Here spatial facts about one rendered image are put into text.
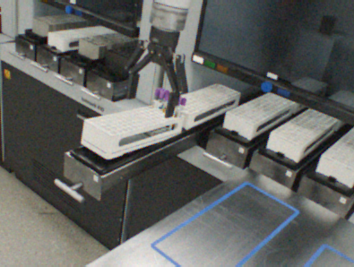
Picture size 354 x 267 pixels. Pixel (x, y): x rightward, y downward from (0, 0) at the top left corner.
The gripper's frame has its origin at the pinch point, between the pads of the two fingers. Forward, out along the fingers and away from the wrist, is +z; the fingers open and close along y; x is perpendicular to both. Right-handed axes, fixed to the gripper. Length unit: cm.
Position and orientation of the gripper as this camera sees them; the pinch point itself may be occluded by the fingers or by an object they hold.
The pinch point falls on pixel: (150, 103)
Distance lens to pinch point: 114.9
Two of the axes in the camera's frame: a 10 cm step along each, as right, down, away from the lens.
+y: 7.7, 4.0, -5.0
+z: -2.2, 9.0, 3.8
